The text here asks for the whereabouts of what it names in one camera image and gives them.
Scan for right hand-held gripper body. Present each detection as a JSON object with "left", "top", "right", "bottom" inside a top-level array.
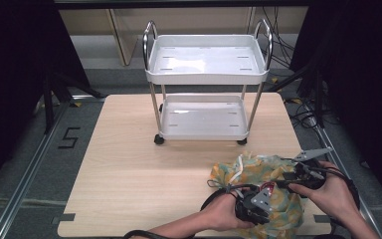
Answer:
[{"left": 292, "top": 146, "right": 333, "bottom": 191}]

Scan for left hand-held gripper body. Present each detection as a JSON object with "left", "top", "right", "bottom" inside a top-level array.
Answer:
[{"left": 234, "top": 187, "right": 273, "bottom": 226}]

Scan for teal bag with yellow fruit print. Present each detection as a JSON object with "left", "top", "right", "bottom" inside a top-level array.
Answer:
[{"left": 207, "top": 151, "right": 308, "bottom": 239}]

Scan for white two-tier cart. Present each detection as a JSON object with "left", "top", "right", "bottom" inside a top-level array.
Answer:
[{"left": 141, "top": 18, "right": 275, "bottom": 146}]

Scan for person's right hand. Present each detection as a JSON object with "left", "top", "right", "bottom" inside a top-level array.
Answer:
[{"left": 287, "top": 161, "right": 357, "bottom": 222}]

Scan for person's left hand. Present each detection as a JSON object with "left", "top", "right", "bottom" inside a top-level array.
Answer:
[{"left": 200, "top": 191, "right": 256, "bottom": 232}]

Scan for black metal stand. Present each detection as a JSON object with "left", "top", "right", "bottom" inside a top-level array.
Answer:
[
  {"left": 272, "top": 61, "right": 326, "bottom": 129},
  {"left": 41, "top": 71, "right": 104, "bottom": 134}
]

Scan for dark curtain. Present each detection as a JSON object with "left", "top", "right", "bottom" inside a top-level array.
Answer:
[
  {"left": 289, "top": 0, "right": 382, "bottom": 213},
  {"left": 0, "top": 0, "right": 92, "bottom": 198}
]

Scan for beige wooden cabinet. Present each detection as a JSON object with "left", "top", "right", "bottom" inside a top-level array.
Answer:
[{"left": 59, "top": 7, "right": 310, "bottom": 67}]

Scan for left hand-held gripper black cable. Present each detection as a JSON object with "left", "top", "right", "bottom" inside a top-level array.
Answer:
[{"left": 122, "top": 182, "right": 261, "bottom": 239}]

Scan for hand-held gripper black cable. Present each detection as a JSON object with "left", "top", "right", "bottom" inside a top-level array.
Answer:
[
  {"left": 122, "top": 182, "right": 261, "bottom": 239},
  {"left": 306, "top": 163, "right": 361, "bottom": 211}
]

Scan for right hand-held gripper black cable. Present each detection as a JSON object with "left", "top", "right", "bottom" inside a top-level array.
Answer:
[{"left": 306, "top": 163, "right": 361, "bottom": 211}]

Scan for black cables on floor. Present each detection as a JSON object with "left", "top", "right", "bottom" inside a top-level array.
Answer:
[{"left": 284, "top": 95, "right": 341, "bottom": 131}]

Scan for metal floor rail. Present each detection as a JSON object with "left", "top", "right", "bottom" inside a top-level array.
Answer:
[
  {"left": 0, "top": 95, "right": 107, "bottom": 239},
  {"left": 302, "top": 103, "right": 382, "bottom": 239}
]

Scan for black hanging cables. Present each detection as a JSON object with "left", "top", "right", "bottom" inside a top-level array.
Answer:
[{"left": 261, "top": 6, "right": 296, "bottom": 70}]

